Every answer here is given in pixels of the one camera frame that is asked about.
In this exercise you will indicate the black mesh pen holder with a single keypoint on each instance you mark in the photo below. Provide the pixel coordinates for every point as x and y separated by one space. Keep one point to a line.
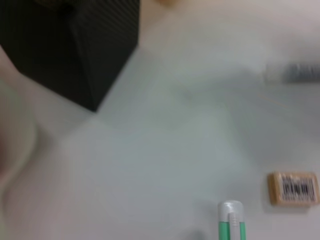
62 50

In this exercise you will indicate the mint green pen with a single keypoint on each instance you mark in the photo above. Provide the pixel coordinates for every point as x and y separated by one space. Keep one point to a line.
231 220

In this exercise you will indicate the beige eraser with barcode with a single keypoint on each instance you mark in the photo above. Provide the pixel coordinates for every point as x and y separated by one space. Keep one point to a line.
292 188

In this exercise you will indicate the pale green glass fruit plate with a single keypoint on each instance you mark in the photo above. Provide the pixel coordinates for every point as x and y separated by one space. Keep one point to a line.
17 140

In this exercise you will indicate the grey pen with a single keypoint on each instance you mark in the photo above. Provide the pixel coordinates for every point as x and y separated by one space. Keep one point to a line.
297 72

